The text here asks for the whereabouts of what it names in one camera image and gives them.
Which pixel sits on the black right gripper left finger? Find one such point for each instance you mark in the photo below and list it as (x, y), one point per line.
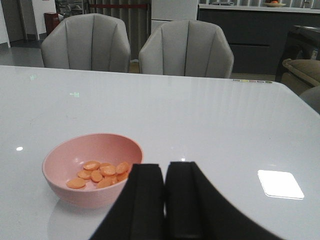
(138, 212)

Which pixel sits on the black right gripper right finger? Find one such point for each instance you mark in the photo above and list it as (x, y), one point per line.
(196, 210)

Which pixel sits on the pink bowl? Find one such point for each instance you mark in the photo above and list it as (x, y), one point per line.
(66, 159)

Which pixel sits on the right grey upholstered chair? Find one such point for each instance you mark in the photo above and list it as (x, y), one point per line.
(189, 48)

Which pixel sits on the grey upholstered chair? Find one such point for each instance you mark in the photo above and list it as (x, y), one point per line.
(90, 42)
(189, 48)

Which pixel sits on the grey chair at right edge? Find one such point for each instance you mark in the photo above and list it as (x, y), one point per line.
(312, 98)

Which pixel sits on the left grey upholstered chair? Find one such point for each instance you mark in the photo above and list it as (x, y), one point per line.
(90, 42)

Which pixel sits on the dark grey counter cabinet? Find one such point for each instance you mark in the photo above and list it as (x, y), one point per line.
(257, 34)

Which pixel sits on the grey curtain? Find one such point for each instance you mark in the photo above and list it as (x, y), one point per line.
(134, 17)

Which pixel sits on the white drawer cabinet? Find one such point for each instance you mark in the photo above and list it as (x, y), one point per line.
(172, 10)

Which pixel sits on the red bin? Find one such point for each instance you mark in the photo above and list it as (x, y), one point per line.
(51, 20)

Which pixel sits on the fruit plate on counter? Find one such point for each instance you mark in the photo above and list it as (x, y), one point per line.
(274, 4)

